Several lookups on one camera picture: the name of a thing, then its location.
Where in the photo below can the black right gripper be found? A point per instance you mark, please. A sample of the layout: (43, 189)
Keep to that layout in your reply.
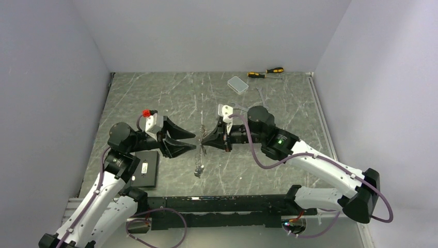
(215, 139)

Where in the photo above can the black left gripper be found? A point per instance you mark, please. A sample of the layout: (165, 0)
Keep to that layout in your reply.
(170, 148)

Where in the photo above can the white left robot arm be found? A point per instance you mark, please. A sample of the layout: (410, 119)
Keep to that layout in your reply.
(109, 202)

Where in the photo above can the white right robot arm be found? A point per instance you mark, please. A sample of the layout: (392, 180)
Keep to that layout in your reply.
(352, 191)

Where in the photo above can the large silver wrench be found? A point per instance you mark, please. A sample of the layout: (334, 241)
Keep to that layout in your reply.
(239, 107)

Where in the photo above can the black flat box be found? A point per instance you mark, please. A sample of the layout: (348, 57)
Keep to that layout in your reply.
(145, 175)

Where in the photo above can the clear plastic box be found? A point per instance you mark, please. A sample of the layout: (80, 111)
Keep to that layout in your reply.
(237, 85)

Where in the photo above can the small silver wrench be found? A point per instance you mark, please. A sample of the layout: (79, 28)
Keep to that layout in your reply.
(259, 89)

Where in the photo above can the yellow black screwdriver lower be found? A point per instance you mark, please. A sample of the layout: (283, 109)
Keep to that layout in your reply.
(256, 75)

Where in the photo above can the yellow black screwdriver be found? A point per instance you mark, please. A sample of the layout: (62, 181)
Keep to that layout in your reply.
(276, 70)
(256, 75)

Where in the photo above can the yellow black screwdriver upper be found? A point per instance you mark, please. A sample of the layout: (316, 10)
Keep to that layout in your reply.
(276, 70)

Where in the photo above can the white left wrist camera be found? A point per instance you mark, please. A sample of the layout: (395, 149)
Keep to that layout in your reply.
(154, 123)

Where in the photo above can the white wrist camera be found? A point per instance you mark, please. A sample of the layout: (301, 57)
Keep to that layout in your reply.
(225, 111)
(154, 123)

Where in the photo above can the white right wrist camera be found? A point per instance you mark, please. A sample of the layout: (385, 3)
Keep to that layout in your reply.
(225, 111)

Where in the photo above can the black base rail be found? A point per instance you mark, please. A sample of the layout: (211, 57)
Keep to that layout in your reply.
(269, 211)

